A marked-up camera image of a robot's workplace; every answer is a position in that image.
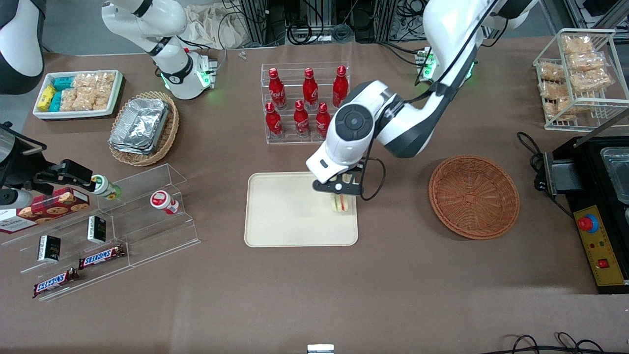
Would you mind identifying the black floor cables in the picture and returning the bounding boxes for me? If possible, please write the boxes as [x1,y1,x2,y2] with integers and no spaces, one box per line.
[491,332,629,354]

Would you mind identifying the white wire rack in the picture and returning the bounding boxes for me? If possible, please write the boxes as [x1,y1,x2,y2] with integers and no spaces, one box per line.
[533,28,629,132]

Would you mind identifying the brown Snickers bar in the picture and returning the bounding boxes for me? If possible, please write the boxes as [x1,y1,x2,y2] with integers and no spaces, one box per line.
[79,244,127,270]
[33,268,80,299]

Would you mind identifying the red capped drink bottle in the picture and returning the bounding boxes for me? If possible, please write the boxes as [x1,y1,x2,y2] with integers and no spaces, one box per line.
[150,190,180,215]

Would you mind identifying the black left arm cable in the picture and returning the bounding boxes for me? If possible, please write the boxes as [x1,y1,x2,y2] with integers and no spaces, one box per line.
[360,0,499,201]

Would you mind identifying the grey metal bar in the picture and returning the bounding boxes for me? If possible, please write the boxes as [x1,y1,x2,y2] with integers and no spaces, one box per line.
[572,108,629,148]

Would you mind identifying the black appliance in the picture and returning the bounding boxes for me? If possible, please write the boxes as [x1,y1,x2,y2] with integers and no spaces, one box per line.
[531,136,629,295]

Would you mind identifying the stacked aluminium foil trays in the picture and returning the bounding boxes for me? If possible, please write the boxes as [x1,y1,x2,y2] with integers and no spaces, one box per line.
[109,98,171,155]

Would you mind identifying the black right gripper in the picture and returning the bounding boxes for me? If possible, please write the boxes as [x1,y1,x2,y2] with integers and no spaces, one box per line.
[0,124,97,193]

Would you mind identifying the red tartan cookie box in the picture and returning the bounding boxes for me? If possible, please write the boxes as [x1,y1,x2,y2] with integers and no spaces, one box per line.
[0,187,91,235]

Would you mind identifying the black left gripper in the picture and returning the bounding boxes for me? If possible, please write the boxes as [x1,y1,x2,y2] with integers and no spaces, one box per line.
[312,166,365,198]

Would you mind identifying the yellow snack packet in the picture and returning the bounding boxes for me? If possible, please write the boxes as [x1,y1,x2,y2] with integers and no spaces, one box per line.
[38,86,56,112]

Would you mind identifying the clear glass container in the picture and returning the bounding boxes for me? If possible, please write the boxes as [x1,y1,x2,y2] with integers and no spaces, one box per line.
[600,146,629,205]

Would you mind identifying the fried snack bag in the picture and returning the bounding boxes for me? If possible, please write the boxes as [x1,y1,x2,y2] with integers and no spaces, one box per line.
[567,52,606,72]
[562,35,594,55]
[570,69,613,94]
[540,63,566,83]
[554,96,586,119]
[540,81,569,101]

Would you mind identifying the oval light wicker basket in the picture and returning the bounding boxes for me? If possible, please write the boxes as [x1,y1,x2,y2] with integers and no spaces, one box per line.
[108,91,180,167]

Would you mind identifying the white rectangular snack tray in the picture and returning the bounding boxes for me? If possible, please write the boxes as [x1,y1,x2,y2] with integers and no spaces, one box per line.
[33,70,124,121]

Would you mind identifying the green capped drink bottle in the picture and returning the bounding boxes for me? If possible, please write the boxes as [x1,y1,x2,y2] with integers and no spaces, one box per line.
[91,175,121,201]

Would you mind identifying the clear acrylic step shelf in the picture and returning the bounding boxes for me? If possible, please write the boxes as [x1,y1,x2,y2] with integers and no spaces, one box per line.
[0,164,201,302]

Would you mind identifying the aluminium frame post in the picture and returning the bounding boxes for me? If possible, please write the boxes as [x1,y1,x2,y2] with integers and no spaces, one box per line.
[244,0,269,48]
[377,0,400,43]

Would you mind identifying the red cola bottle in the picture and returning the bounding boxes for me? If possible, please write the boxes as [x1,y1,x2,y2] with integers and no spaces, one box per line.
[302,68,319,110]
[315,102,333,139]
[293,100,311,138]
[332,65,349,108]
[268,68,287,110]
[265,102,284,139]

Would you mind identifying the black appliance power cable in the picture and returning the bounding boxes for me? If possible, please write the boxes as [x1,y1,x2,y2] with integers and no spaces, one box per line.
[516,131,575,219]

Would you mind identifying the small black box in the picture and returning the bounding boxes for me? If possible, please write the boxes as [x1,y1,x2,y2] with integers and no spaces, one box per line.
[38,235,62,263]
[87,216,107,244]

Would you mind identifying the yellow control box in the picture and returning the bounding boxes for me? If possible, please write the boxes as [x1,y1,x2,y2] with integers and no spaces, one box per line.
[574,206,628,287]

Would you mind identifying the round brown wicker basket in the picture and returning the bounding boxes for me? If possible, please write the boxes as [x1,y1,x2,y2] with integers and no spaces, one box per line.
[429,155,520,240]

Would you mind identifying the coiled black cable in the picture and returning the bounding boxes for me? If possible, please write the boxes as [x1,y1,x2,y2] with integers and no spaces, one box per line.
[286,20,314,46]

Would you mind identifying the beige rectangular serving tray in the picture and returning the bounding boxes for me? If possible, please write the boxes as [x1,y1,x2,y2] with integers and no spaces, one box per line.
[245,171,359,247]

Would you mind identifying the clear acrylic bottle rack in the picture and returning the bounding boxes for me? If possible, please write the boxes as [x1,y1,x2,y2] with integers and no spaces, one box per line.
[260,62,350,145]

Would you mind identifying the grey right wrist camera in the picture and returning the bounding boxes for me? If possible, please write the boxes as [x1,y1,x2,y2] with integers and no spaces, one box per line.
[0,189,33,207]

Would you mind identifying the beige crumpled cloth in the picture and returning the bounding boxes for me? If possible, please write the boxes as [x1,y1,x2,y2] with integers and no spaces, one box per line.
[183,4,252,50]

